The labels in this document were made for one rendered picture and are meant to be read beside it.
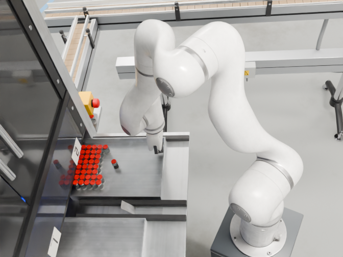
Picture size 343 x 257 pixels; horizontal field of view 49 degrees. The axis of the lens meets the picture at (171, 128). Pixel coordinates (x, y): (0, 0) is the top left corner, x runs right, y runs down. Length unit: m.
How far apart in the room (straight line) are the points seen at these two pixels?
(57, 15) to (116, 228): 1.27
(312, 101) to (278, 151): 1.89
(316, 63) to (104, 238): 1.58
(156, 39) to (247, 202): 0.45
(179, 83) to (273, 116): 1.98
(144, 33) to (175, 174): 0.68
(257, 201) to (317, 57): 1.51
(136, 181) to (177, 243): 0.29
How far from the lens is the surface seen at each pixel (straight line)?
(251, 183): 0.98
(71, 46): 1.98
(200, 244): 2.27
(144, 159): 1.50
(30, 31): 1.17
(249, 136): 0.91
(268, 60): 2.31
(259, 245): 1.33
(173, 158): 1.49
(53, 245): 1.29
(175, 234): 1.36
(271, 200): 0.98
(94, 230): 1.42
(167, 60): 0.80
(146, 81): 1.06
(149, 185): 1.44
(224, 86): 0.88
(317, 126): 2.73
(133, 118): 1.15
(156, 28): 0.90
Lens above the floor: 2.14
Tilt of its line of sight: 53 degrees down
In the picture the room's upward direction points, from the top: 11 degrees counter-clockwise
